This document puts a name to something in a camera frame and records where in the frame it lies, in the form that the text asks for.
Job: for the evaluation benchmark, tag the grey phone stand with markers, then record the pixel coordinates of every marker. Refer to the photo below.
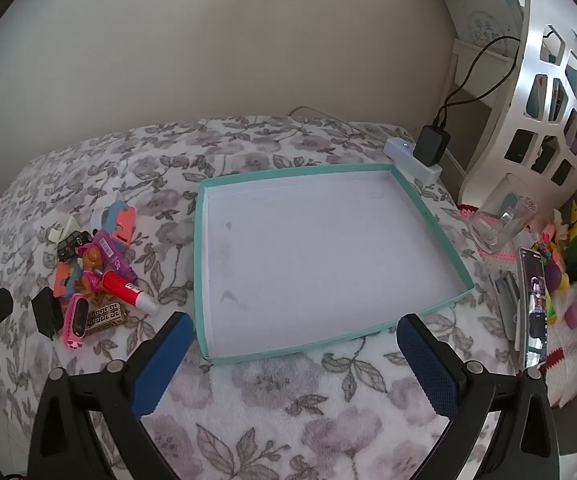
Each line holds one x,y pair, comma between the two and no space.
506,300

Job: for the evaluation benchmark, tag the white power strip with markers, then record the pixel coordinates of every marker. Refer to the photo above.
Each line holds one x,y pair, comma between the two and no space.
431,174

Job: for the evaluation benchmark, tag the colourful toy pile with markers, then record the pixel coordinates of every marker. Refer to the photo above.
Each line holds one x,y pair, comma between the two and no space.
563,260

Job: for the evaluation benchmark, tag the smartphone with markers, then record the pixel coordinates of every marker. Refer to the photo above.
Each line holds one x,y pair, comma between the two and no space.
533,310

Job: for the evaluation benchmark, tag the purple lighter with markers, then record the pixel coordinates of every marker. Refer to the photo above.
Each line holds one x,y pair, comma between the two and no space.
113,255

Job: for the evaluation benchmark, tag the white teal cardboard box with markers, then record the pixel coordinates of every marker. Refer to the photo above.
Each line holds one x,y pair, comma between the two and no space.
478,15

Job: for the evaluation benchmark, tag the black toy car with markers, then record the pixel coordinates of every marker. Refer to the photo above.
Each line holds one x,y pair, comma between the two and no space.
71,247

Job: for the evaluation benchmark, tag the clear glass cup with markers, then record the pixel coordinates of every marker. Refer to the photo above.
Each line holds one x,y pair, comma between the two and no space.
503,210

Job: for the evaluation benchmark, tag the black plug-in charger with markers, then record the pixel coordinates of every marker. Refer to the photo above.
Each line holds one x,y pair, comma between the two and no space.
431,147

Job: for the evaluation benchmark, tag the white cutout rack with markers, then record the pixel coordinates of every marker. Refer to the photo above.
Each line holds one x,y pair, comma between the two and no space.
518,110

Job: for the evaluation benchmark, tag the brown bear figurine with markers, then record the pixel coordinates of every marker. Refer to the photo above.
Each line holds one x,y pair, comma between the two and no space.
91,260

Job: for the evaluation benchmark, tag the pink wristband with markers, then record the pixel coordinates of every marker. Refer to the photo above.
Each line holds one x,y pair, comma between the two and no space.
73,335

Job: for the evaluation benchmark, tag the grey floral blanket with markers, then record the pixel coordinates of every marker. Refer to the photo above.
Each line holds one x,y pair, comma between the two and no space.
293,410

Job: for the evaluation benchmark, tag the red glue stick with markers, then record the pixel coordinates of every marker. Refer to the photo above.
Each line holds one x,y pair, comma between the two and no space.
123,287

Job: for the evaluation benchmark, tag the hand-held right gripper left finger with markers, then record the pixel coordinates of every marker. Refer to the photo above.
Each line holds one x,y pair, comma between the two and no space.
161,360

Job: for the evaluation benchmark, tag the gold patterned lighter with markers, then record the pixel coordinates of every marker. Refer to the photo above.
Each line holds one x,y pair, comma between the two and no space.
106,320

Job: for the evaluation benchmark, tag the white plastic clip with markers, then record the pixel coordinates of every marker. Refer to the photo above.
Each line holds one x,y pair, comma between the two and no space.
57,232

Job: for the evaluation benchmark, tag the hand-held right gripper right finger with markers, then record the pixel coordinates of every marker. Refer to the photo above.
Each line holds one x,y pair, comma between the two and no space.
428,370

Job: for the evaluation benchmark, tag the teal white shallow tray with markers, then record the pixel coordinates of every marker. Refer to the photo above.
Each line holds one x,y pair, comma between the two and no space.
318,260

